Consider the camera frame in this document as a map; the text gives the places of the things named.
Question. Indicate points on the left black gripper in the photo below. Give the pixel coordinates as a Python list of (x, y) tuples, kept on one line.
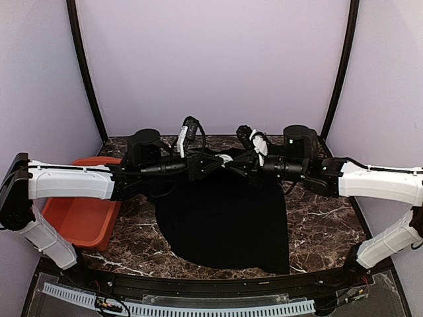
[(195, 170)]

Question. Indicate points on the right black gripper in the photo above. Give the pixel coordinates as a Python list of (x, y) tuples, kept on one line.
[(250, 168)]

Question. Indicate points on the black t-shirt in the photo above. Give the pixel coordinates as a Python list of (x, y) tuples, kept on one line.
[(223, 222)]

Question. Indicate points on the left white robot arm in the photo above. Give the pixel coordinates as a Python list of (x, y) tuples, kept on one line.
[(147, 165)]

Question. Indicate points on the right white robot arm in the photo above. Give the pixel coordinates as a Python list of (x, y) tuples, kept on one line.
[(297, 160)]

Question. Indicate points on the orange plastic bin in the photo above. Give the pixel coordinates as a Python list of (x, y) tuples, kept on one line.
[(85, 222)]

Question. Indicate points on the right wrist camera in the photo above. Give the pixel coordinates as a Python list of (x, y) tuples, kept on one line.
[(254, 140)]

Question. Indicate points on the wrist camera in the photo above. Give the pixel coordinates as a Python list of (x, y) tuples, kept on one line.
[(187, 134), (254, 140)]

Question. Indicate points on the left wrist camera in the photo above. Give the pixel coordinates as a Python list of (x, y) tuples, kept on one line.
[(187, 134)]

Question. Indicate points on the black front rail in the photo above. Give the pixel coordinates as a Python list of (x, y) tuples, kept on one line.
[(311, 285)]

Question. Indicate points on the white slotted cable duct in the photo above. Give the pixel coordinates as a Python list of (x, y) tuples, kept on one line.
[(154, 305)]

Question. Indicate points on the right black frame post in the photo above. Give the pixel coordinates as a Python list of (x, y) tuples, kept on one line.
[(342, 69)]

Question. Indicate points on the black frame post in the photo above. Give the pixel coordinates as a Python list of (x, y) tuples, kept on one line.
[(84, 69), (342, 69)]

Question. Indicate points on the left black frame post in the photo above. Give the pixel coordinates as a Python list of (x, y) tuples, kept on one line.
[(84, 69)]

